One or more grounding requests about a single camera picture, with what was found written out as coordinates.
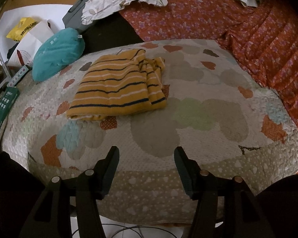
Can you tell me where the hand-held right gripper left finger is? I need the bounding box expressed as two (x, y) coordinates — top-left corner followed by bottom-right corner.
(19, 146), (120, 238)

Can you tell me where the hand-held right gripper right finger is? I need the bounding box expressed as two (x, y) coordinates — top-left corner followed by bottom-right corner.
(174, 146), (276, 238)

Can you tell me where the yellow striped knit sweater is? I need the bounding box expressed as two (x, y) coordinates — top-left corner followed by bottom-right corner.
(66, 49), (168, 122)

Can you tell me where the quilted patchwork heart blanket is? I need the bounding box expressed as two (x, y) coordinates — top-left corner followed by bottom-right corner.
(0, 39), (298, 226)

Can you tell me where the person's left leg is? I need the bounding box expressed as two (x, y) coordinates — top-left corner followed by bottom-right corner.
(0, 151), (46, 238)

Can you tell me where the person's leg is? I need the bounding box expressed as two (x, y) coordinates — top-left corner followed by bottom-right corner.
(256, 174), (298, 238)
(0, 151), (46, 238)

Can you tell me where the person's right leg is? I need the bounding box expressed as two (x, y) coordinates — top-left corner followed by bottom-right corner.
(256, 174), (298, 238)

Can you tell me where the green remote control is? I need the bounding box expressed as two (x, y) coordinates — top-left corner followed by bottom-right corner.
(0, 87), (20, 134)

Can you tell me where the teal pillow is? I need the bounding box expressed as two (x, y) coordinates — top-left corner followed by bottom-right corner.
(32, 28), (85, 82)

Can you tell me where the long dotted strip box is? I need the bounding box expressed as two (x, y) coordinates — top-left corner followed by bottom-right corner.
(9, 66), (30, 88)

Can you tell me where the white paper bag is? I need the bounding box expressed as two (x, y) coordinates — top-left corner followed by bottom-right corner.
(7, 20), (55, 67)

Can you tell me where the dark grey bag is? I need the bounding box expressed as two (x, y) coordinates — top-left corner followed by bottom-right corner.
(62, 0), (95, 33)

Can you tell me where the red floral bedsheet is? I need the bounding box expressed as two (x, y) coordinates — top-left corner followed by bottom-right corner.
(119, 0), (298, 164)

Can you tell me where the yellow plastic bag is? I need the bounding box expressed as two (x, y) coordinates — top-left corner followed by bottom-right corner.
(6, 17), (39, 41)

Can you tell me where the black cable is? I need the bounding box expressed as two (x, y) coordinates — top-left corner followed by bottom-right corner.
(72, 224), (189, 238)

